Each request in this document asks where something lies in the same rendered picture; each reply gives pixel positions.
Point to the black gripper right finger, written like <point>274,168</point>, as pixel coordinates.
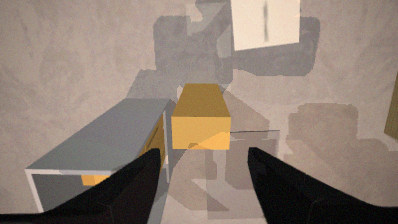
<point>290,196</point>

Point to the grey open bin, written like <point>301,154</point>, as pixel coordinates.
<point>103,147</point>

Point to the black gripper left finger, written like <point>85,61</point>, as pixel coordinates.
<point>126,197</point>

